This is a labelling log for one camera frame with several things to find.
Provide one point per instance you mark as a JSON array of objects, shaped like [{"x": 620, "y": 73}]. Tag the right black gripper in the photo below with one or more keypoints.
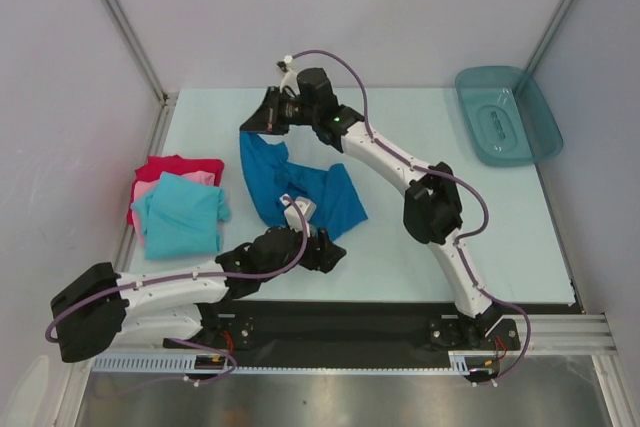
[{"x": 273, "y": 111}]

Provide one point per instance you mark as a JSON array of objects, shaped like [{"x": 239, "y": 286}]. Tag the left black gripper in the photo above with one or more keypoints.
[{"x": 327, "y": 253}]

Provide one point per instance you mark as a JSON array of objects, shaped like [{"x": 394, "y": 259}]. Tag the teal transparent plastic bin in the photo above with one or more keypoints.
[{"x": 507, "y": 117}]

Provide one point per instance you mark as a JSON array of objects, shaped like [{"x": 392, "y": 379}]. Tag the light blue cable duct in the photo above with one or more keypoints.
[{"x": 144, "y": 363}]

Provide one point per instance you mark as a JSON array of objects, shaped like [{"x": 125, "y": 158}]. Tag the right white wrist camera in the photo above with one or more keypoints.
[{"x": 289, "y": 75}]

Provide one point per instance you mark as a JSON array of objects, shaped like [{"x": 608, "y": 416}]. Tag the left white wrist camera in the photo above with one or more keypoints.
[{"x": 298, "y": 212}]

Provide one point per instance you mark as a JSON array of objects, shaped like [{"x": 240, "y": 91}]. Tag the right light cable duct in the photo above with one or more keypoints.
[{"x": 476, "y": 362}]

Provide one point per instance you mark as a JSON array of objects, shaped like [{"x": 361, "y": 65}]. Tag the folded pink t shirt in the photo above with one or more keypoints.
[{"x": 202, "y": 177}]

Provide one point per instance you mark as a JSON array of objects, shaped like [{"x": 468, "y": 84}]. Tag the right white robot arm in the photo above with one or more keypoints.
[{"x": 432, "y": 208}]

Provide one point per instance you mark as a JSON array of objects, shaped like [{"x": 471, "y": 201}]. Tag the folded red t shirt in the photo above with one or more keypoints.
[{"x": 171, "y": 187}]

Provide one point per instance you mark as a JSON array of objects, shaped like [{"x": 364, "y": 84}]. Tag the aluminium corner post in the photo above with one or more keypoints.
[
  {"x": 137, "y": 52},
  {"x": 553, "y": 27}
]

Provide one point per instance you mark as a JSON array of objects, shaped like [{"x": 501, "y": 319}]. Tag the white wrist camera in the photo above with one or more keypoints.
[
  {"x": 289, "y": 75},
  {"x": 298, "y": 212}
]

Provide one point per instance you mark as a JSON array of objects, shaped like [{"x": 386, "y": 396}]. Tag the right aluminium corner post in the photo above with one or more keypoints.
[{"x": 553, "y": 27}]

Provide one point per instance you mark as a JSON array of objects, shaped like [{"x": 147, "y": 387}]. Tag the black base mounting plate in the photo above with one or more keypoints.
[{"x": 339, "y": 355}]

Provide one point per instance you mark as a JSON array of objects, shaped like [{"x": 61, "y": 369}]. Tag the folded cyan t shirt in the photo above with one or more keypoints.
[{"x": 192, "y": 230}]

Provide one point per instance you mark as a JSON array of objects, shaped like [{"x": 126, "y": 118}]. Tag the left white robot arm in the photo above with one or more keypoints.
[{"x": 102, "y": 307}]

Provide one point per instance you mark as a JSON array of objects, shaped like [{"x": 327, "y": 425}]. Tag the left aluminium corner post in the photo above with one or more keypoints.
[{"x": 137, "y": 52}]

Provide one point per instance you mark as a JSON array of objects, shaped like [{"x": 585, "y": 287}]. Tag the aluminium front frame rail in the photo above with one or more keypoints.
[{"x": 565, "y": 334}]

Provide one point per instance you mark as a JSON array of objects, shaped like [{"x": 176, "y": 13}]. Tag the blue t shirt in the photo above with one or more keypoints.
[{"x": 269, "y": 175}]

